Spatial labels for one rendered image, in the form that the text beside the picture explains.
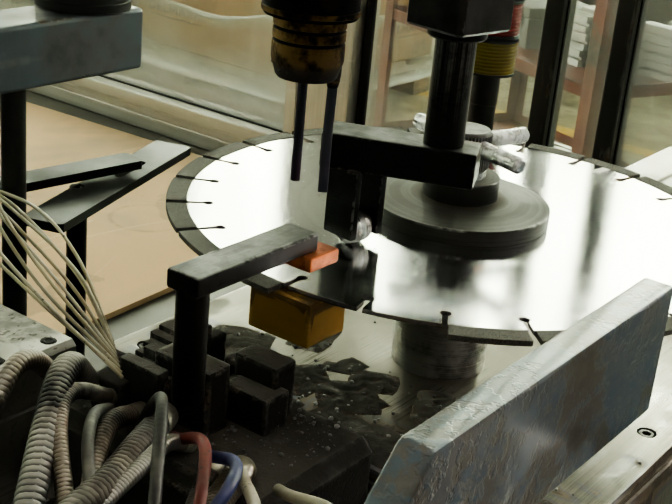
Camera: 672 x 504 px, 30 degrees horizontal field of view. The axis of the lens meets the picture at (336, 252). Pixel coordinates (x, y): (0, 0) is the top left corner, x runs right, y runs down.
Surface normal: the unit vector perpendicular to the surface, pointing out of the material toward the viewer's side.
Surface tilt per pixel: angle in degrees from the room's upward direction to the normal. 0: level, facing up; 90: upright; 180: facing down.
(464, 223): 5
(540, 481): 90
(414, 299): 0
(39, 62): 90
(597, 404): 90
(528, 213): 5
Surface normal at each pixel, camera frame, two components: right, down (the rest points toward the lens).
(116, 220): 0.09, -0.92
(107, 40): 0.80, 0.29
